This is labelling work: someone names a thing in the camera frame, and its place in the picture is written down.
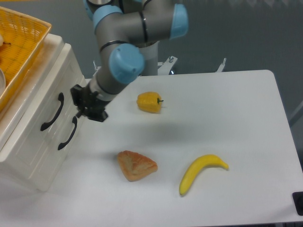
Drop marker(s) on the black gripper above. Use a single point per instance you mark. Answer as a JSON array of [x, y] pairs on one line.
[[92, 106]]

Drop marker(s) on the white drawer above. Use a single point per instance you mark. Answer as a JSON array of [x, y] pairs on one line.
[[47, 121]]

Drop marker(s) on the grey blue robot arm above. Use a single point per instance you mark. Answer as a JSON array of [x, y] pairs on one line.
[[119, 35]]

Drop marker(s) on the white drawer cabinet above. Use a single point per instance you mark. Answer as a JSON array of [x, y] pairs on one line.
[[41, 175]]

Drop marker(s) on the yellow bell pepper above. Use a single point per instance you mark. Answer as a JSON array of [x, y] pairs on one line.
[[149, 102]]

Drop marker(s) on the grey bowl in basket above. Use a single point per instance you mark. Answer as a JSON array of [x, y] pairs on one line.
[[2, 82]]

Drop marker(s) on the triangular pastry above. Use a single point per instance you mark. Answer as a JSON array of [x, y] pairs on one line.
[[135, 166]]

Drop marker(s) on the yellow woven basket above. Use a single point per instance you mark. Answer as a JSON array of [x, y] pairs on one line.
[[24, 37]]

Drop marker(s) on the pale fruit in basket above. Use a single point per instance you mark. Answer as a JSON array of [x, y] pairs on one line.
[[2, 42]]

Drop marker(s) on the yellow banana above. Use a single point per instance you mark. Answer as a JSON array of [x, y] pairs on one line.
[[196, 167]]

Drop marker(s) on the black object at table edge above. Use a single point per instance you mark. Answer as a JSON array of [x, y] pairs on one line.
[[298, 202]]

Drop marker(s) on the black lower drawer handle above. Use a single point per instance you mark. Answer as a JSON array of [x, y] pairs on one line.
[[62, 145]]

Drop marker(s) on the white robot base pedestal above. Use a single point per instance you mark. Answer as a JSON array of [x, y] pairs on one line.
[[150, 53]]

